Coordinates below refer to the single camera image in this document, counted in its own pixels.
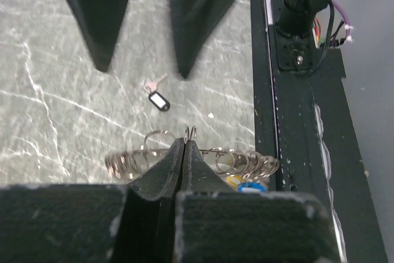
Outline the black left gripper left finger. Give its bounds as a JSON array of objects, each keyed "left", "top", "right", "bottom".
[{"left": 1, "top": 139, "right": 185, "bottom": 262}]

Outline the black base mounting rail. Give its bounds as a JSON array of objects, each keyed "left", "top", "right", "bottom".
[{"left": 251, "top": 0, "right": 388, "bottom": 262}]

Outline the yellow key tag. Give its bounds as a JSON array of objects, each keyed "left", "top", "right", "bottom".
[{"left": 225, "top": 175, "right": 244, "bottom": 190}]

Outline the round metal key ring plate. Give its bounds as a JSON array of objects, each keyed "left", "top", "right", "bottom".
[{"left": 104, "top": 129, "right": 280, "bottom": 186}]

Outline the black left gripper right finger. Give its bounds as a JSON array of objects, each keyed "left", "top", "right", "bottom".
[{"left": 174, "top": 139, "right": 348, "bottom": 263}]

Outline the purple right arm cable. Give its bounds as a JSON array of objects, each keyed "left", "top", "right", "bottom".
[{"left": 335, "top": 0, "right": 355, "bottom": 44}]

